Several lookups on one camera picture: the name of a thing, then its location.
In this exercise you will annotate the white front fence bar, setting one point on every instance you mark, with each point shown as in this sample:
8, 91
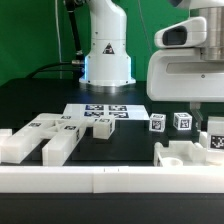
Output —
36, 179

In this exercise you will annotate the white left fence block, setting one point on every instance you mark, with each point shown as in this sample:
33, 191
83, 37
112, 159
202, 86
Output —
4, 135

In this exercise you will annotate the white fence bar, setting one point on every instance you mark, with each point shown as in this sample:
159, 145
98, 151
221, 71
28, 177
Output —
36, 179
203, 139

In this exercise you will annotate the white chair seat part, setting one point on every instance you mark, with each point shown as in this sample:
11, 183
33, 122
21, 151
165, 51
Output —
186, 153

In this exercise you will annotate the white fiducial marker sheet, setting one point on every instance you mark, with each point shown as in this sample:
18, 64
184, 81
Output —
121, 112

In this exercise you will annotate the white tagged cube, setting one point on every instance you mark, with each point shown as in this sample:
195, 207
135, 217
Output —
157, 122
182, 121

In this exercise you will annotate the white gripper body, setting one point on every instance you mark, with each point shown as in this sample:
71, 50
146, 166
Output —
181, 75

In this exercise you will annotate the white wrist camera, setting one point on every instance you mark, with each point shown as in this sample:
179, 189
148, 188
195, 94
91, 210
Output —
189, 33

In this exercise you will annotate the white tagged cube right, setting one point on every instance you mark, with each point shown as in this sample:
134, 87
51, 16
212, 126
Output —
182, 121

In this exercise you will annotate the white tagged cube left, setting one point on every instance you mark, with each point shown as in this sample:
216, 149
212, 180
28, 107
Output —
157, 122

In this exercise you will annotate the white chair back part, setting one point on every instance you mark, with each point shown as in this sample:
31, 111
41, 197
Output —
63, 133

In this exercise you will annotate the white right fence bar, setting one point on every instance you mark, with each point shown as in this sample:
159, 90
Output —
203, 139

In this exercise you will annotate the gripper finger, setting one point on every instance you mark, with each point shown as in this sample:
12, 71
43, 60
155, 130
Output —
195, 110

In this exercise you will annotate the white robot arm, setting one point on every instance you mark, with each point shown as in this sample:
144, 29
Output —
108, 67

